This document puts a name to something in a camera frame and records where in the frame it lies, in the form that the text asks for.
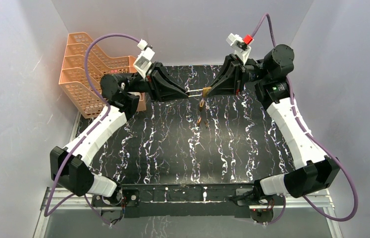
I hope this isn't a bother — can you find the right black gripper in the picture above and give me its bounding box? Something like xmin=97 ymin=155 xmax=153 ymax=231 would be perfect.
xmin=204 ymin=55 xmax=270 ymax=97

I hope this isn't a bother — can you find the small brass padlock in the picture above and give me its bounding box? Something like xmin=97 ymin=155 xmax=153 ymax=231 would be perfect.
xmin=186 ymin=87 xmax=211 ymax=98

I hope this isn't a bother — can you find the large brass padlock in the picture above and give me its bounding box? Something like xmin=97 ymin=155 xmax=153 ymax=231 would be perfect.
xmin=198 ymin=99 xmax=209 ymax=112

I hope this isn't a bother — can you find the medium brass padlock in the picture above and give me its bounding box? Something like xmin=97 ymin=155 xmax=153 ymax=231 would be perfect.
xmin=196 ymin=116 xmax=209 ymax=128

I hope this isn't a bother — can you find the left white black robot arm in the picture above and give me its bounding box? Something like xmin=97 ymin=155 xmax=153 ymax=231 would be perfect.
xmin=50 ymin=62 xmax=189 ymax=206

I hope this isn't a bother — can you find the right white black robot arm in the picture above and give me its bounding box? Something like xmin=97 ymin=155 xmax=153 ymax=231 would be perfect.
xmin=206 ymin=44 xmax=340 ymax=205

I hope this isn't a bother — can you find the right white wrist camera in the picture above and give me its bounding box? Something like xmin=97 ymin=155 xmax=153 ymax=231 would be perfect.
xmin=226 ymin=33 xmax=253 ymax=65

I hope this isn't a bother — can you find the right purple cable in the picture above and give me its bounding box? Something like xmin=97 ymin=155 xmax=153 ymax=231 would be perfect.
xmin=251 ymin=13 xmax=359 ymax=226

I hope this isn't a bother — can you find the purple cable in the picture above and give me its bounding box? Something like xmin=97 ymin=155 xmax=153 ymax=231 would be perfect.
xmin=44 ymin=33 xmax=141 ymax=226
xmin=251 ymin=13 xmax=359 ymax=226

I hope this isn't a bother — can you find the black aluminium base frame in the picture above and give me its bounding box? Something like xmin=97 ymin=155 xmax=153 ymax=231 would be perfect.
xmin=40 ymin=178 xmax=335 ymax=227

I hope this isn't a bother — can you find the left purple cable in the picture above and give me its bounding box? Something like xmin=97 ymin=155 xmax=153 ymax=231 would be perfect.
xmin=44 ymin=33 xmax=141 ymax=226

